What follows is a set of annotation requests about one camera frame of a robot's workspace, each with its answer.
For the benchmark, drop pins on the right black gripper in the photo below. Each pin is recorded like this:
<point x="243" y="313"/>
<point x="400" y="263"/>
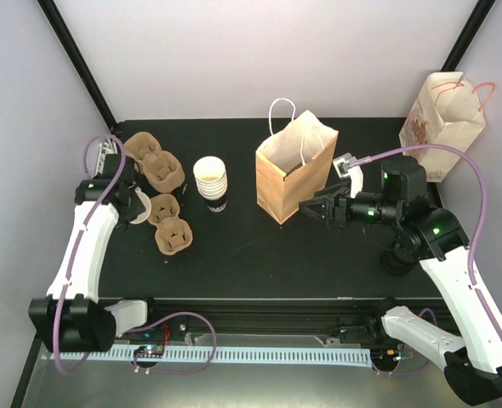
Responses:
<point x="333" y="201"/>

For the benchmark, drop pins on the brown paper bag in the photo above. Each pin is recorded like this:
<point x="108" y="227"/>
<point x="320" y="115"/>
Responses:
<point x="293" y="164"/>

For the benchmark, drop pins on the stack of paper cups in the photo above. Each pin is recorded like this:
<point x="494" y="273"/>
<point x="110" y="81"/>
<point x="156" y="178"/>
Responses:
<point x="212" y="184"/>

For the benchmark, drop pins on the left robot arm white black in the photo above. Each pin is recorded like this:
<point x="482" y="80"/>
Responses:
<point x="70" y="318"/>

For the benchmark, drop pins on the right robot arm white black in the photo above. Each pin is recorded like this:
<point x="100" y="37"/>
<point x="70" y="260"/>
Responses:
<point x="433" y="238"/>

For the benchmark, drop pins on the white printed paper bag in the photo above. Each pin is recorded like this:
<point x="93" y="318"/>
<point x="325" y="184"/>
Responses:
<point x="449" y="110"/>

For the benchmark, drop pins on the pulp cup carrier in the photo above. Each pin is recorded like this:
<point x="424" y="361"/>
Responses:
<point x="163" y="171"/>
<point x="173" y="233"/>
<point x="140" y="145"/>

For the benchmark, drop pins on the right controller board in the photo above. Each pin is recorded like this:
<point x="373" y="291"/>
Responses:
<point x="391" y="354"/>

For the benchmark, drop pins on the controller board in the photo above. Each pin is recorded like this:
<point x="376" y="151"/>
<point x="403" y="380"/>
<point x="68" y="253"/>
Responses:
<point x="149" y="351"/>
<point x="391" y="354"/>

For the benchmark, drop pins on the lying white paper cup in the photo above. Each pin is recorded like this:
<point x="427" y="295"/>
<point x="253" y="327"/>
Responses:
<point x="143" y="208"/>

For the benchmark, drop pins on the rear pulp cup carrier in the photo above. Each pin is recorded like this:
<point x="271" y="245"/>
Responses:
<point x="140" y="145"/>

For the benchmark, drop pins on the bundle of white stirrers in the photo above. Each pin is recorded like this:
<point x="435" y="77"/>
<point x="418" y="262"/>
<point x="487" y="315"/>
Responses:
<point x="107" y="146"/>

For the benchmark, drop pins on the left controller board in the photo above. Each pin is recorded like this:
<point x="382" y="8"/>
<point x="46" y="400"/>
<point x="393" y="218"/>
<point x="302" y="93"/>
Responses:
<point x="149" y="351"/>

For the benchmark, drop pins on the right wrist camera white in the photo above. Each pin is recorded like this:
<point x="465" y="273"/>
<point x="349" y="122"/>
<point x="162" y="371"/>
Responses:
<point x="345" y="169"/>

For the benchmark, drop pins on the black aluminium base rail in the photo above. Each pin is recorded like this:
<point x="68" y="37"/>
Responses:
<point x="350" y="320"/>

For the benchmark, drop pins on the white slotted cable duct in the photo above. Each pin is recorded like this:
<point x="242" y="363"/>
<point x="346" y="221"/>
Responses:
<point x="244" y="355"/>

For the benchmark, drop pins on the right black frame post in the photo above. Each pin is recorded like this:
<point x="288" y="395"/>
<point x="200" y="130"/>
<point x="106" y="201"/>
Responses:
<point x="471" y="27"/>

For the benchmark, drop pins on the black frame post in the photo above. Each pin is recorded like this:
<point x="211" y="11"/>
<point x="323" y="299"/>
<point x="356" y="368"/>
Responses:
<point x="471" y="27"/>
<point x="73" y="52"/>

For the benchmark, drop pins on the left black frame post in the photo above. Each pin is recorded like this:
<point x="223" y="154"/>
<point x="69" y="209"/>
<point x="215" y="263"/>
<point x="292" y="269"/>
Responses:
<point x="73" y="52"/>

